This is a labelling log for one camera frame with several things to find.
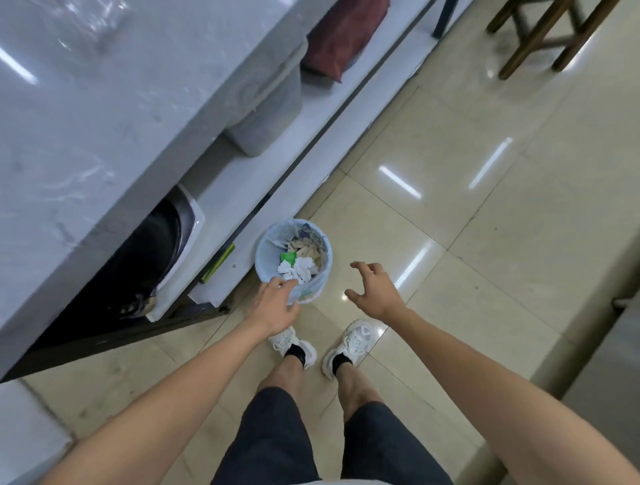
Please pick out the person's left hand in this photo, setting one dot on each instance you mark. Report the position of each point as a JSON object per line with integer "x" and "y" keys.
{"x": 270, "y": 312}

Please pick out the person's right hand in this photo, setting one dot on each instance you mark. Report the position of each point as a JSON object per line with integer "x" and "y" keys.
{"x": 381, "y": 296}

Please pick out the person's left thumb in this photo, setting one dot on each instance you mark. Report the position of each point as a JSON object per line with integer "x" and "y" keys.
{"x": 294, "y": 310}

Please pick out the person's right thumb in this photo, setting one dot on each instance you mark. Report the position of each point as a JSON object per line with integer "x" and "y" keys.
{"x": 353, "y": 297}

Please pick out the person's left forearm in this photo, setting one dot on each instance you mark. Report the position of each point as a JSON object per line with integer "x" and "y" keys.
{"x": 165, "y": 404}

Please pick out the person's right forearm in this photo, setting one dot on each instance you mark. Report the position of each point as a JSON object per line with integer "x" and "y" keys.
{"x": 500, "y": 394}

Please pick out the person's left white shoe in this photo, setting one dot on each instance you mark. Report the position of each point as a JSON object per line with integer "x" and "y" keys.
{"x": 293, "y": 342}

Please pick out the person's white shoe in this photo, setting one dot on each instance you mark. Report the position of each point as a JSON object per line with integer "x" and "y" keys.
{"x": 293, "y": 342}
{"x": 356, "y": 340}

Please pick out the crumpled white paper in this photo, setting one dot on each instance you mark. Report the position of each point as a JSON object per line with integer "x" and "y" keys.
{"x": 297, "y": 270}

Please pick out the person's right white shoe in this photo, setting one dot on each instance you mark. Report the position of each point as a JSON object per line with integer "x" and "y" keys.
{"x": 356, "y": 340}

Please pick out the person's left black sock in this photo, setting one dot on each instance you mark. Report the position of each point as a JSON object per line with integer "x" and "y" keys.
{"x": 296, "y": 355}

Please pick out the person's black sock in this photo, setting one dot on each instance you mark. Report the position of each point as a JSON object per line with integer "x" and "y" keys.
{"x": 296, "y": 355}
{"x": 342, "y": 364}

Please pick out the small bin with blue bag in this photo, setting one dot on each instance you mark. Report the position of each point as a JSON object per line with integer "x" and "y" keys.
{"x": 320, "y": 260}

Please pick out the green wrapper scrap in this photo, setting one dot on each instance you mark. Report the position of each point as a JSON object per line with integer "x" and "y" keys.
{"x": 288, "y": 258}

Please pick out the brown paper waste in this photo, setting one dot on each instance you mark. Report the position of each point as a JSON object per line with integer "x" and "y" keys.
{"x": 305, "y": 249}

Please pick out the person's right black sock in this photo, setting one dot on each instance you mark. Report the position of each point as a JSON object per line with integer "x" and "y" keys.
{"x": 342, "y": 364}

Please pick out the person's left leg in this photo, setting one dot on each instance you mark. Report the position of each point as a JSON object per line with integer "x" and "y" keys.
{"x": 283, "y": 379}

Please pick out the person's leg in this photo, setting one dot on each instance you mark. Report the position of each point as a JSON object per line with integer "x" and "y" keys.
{"x": 283, "y": 379}
{"x": 357, "y": 392}

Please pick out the green and yellow flat tool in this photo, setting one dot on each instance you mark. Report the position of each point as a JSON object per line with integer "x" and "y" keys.
{"x": 218, "y": 263}

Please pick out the person's right leg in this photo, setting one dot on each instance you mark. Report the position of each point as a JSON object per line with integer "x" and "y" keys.
{"x": 357, "y": 392}

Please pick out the dark grey shorts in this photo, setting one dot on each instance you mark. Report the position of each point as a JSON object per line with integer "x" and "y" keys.
{"x": 272, "y": 444}

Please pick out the white tray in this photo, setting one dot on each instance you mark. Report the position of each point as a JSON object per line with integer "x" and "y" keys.
{"x": 192, "y": 215}

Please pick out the white lower counter shelf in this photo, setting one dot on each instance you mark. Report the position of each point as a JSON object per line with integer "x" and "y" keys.
{"x": 300, "y": 165}

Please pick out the black wok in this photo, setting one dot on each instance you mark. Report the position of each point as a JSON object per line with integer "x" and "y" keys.
{"x": 135, "y": 270}

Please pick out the grey plastic storage box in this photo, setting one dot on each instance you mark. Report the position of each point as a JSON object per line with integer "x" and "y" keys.
{"x": 272, "y": 100}

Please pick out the grey metal cabinet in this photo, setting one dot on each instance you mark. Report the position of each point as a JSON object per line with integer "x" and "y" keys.
{"x": 607, "y": 379}

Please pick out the black furniture leg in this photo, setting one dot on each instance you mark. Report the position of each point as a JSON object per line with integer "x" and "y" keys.
{"x": 445, "y": 17}

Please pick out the brown wooden stool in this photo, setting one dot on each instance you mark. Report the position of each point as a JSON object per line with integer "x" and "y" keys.
{"x": 537, "y": 37}

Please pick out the clear plastic bag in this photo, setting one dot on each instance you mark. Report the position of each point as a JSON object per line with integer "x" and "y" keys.
{"x": 92, "y": 20}

